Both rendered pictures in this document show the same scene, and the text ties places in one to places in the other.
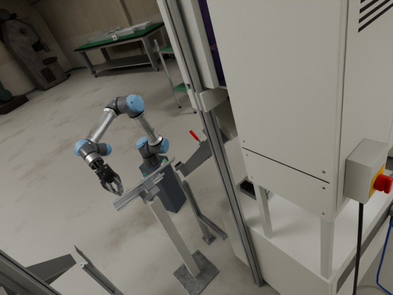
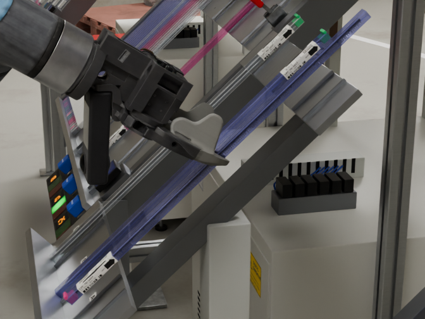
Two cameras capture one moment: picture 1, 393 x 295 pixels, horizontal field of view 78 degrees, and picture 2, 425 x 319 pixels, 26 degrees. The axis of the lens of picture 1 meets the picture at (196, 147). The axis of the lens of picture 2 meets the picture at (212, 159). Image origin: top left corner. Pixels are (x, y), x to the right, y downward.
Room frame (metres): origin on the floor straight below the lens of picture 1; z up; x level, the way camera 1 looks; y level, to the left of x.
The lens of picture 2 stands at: (0.69, 1.46, 1.32)
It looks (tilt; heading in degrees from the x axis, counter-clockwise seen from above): 20 degrees down; 285
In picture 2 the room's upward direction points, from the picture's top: straight up
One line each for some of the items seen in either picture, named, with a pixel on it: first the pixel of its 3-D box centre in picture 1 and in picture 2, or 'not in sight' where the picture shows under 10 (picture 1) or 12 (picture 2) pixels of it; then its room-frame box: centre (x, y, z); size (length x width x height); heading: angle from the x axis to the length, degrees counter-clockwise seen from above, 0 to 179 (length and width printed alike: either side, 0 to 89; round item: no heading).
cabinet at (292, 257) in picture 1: (304, 225); (360, 296); (0.85, -0.45, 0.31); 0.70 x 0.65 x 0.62; 118
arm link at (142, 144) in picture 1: (145, 146); not in sight; (1.70, 0.38, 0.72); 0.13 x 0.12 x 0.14; 59
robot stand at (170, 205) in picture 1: (164, 184); not in sight; (1.70, 0.39, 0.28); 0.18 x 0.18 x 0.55; 48
